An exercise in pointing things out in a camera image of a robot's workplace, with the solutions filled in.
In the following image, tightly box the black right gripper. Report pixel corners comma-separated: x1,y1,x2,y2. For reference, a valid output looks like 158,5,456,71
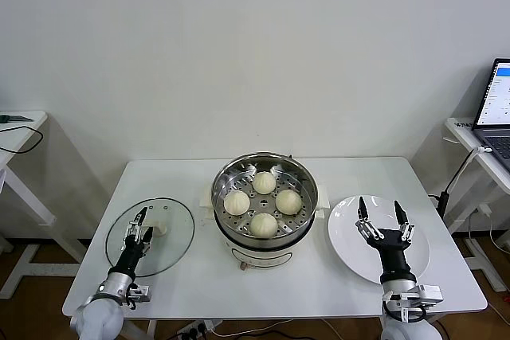
355,195,416,277

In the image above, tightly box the white steamed baozi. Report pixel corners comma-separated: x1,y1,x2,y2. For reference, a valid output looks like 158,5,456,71
249,212,279,240
275,189,303,215
222,190,251,217
251,171,277,196

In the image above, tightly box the white side table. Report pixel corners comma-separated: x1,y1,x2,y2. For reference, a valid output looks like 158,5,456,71
0,111,88,301
444,116,510,293

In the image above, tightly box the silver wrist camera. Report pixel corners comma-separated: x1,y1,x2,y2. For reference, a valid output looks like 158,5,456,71
382,283,445,323
126,283,153,311

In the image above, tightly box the stainless steel steamer basket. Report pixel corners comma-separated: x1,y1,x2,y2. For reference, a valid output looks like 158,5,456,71
210,151,320,248

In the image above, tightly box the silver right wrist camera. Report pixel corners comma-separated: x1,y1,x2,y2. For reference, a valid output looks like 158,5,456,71
382,283,445,323

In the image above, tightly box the white power strip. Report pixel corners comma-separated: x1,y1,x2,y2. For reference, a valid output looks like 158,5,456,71
177,319,225,337

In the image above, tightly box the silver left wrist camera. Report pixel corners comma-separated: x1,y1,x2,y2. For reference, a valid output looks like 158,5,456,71
126,283,153,311

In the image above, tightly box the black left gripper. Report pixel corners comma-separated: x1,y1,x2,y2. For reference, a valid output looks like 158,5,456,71
109,207,155,276

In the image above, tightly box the round glass pot lid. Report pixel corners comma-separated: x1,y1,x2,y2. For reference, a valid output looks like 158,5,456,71
105,196,195,277

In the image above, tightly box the white electric cooker pot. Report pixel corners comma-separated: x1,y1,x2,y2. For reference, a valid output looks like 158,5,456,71
198,184,330,273

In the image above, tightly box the black cable with white plug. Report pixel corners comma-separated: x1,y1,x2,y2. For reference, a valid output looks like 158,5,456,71
428,145,492,216

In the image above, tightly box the white round plate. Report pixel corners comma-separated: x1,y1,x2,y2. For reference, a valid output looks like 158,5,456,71
327,195,432,287

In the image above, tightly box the grey open laptop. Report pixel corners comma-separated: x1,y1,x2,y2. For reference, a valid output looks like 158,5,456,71
471,57,510,168

